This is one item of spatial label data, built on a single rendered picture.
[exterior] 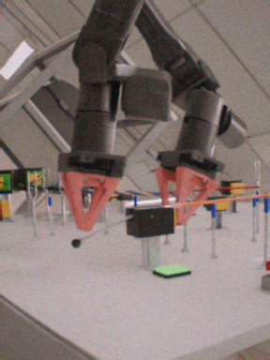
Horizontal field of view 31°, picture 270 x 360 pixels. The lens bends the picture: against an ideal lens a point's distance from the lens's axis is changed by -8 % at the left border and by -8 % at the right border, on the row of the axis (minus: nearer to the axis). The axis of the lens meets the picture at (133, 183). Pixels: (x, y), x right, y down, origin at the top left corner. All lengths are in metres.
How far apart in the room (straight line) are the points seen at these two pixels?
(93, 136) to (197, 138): 0.17
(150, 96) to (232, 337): 0.35
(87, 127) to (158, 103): 0.10
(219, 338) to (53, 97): 1.44
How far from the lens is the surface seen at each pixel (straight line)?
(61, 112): 1.78
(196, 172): 0.72
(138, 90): 0.66
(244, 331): 0.45
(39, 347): 0.46
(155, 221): 0.71
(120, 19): 0.62
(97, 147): 0.66
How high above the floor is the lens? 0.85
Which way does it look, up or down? 22 degrees up
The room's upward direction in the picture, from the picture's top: 39 degrees clockwise
